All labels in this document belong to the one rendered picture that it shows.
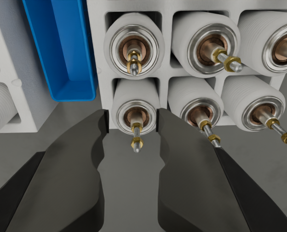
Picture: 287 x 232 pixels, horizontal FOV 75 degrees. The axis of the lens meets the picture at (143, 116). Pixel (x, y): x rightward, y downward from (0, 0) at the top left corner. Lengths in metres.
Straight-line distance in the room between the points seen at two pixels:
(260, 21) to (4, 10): 0.44
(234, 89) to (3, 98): 0.47
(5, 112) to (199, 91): 0.38
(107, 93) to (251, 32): 0.28
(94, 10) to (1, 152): 0.67
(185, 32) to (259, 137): 0.62
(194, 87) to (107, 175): 0.60
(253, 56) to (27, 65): 0.44
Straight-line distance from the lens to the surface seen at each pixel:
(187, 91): 0.35
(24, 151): 0.84
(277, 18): 0.37
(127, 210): 1.05
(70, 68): 0.60
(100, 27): 0.37
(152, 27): 0.29
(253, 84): 0.42
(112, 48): 0.30
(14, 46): 0.46
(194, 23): 0.31
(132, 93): 0.33
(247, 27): 0.40
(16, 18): 0.49
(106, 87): 0.40
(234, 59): 0.25
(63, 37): 0.58
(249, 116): 0.40
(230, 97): 0.42
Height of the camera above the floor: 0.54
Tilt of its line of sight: 58 degrees down
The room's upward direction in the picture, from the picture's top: 176 degrees clockwise
